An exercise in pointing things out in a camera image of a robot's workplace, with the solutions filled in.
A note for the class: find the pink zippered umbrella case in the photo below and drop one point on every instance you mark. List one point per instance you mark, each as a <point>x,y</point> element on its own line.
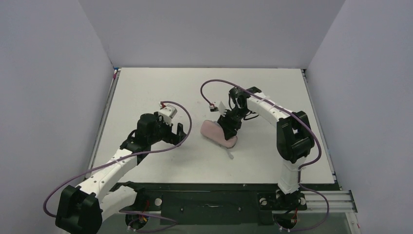
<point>212,131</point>

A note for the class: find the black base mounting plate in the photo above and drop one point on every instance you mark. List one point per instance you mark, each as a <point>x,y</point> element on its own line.
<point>214,204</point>

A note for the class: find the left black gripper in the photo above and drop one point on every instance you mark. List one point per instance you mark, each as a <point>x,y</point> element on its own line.
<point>172,131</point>

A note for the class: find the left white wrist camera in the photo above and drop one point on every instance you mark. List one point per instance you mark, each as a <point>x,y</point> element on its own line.
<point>167,113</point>

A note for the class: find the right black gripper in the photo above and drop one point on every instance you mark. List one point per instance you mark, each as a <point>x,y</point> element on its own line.
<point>227,124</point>

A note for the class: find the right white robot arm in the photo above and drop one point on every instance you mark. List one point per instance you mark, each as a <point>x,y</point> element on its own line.
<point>293,138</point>

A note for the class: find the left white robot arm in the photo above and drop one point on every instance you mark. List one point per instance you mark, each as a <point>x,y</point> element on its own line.
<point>83,208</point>

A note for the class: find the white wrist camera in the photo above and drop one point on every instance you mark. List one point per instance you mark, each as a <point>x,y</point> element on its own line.
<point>218,107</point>
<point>167,113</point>

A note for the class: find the aluminium rail frame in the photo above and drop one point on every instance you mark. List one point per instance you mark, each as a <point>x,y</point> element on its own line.
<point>319,206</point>

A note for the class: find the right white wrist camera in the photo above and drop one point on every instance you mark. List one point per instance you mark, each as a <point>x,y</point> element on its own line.
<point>218,107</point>

